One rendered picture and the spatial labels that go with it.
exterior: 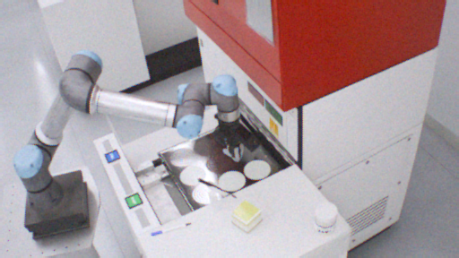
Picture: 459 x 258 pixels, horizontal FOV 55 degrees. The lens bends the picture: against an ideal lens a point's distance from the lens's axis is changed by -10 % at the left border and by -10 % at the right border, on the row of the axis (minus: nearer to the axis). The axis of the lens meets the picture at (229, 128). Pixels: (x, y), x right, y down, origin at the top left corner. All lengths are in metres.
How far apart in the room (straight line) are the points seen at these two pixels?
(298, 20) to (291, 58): 0.13
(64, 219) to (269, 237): 0.78
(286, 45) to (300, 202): 0.54
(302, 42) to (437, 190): 1.82
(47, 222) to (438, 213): 2.14
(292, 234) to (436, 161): 1.82
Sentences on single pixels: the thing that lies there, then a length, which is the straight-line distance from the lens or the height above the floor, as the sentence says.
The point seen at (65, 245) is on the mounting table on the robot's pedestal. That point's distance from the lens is 1.89.
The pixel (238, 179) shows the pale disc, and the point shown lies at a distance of 1.81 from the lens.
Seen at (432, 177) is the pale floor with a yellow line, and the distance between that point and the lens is 3.12.
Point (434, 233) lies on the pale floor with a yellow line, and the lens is 2.85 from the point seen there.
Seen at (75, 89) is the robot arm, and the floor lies 1.43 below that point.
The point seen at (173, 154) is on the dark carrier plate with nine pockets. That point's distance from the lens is 1.95.
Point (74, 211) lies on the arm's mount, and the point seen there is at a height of 0.91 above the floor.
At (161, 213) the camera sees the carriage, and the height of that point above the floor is 0.88.
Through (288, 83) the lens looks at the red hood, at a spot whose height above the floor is 1.34.
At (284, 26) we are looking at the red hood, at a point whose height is 1.54.
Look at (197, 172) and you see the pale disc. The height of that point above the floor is 0.90.
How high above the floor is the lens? 2.25
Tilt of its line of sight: 42 degrees down
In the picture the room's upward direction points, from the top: 8 degrees counter-clockwise
